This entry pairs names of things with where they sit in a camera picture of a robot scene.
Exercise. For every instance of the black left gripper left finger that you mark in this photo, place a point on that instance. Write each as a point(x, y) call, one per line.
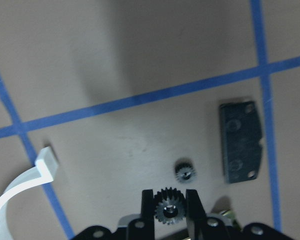
point(143, 227)

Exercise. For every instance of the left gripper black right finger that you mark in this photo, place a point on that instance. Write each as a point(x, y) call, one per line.
point(201, 226)

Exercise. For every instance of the black bearing gear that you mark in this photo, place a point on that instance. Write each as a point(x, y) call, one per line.
point(184, 170)
point(169, 206)

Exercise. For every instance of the black brake pad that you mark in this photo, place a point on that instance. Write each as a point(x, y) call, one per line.
point(241, 135)

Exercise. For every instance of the white curved plastic bracket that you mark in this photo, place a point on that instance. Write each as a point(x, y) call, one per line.
point(43, 172)

